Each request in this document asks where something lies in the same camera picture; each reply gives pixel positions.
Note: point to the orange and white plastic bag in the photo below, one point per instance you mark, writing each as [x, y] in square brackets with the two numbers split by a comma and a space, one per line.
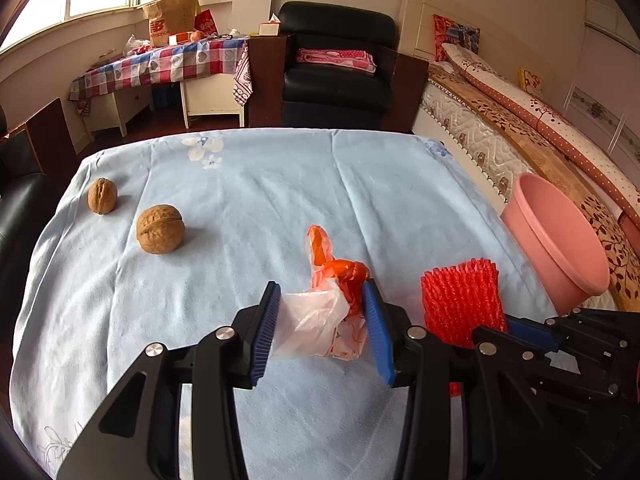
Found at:
[320, 320]

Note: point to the bed with floral cover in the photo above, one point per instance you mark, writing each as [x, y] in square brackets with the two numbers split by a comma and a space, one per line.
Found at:
[465, 130]
[415, 25]

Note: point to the black leather sofa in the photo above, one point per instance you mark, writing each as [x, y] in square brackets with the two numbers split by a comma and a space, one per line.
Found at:
[20, 210]

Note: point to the pink folded blanket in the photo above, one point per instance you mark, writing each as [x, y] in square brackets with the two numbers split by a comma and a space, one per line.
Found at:
[335, 59]

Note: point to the colourful printed pillow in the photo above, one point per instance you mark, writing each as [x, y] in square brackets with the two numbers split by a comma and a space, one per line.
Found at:
[455, 35]

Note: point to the brown walnut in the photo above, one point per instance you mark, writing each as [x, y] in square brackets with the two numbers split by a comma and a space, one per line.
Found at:
[102, 196]
[160, 230]

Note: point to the brown wooden side cabinet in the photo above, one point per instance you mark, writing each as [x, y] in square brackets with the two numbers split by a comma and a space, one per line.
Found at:
[407, 95]
[265, 85]
[45, 130]

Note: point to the pink plastic bucket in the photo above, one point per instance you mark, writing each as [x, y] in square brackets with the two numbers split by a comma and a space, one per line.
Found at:
[550, 240]

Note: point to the brown paper bag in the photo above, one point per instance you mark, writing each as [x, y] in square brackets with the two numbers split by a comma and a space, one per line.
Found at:
[167, 20]

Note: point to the tissue box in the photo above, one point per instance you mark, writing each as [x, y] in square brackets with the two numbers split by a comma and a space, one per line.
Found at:
[270, 26]

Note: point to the brown leaf-patterned bed cover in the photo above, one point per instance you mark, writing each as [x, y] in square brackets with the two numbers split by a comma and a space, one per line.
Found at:
[500, 110]

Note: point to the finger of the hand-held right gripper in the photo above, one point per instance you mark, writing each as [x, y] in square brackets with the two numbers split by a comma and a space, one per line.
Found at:
[530, 332]
[545, 360]

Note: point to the checkered cloth side table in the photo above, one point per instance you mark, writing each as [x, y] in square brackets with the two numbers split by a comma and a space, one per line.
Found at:
[165, 62]

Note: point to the white desk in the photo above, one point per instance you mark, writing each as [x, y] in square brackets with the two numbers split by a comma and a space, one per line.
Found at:
[210, 95]

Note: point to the orange box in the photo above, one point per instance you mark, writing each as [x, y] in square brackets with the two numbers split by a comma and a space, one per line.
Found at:
[180, 39]

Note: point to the pink dotted rolled quilt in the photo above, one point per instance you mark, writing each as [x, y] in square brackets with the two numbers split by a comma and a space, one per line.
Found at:
[525, 105]

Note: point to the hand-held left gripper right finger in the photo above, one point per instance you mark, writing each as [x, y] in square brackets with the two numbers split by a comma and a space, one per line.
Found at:
[377, 335]

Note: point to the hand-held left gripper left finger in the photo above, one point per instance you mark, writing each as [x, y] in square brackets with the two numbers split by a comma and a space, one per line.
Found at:
[265, 337]

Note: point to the red foam fruit net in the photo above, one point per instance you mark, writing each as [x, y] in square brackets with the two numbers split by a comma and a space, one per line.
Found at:
[460, 300]

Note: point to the yellow flowered pillow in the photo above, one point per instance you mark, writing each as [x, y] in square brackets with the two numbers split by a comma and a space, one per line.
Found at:
[529, 80]

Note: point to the red paper bag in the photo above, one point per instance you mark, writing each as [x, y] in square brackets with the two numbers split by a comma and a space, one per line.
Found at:
[205, 22]

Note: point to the black leather armchair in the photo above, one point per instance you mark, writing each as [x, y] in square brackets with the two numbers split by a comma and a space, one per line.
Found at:
[335, 95]

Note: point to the white wardrobe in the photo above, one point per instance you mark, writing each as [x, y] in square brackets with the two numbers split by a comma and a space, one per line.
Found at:
[610, 85]

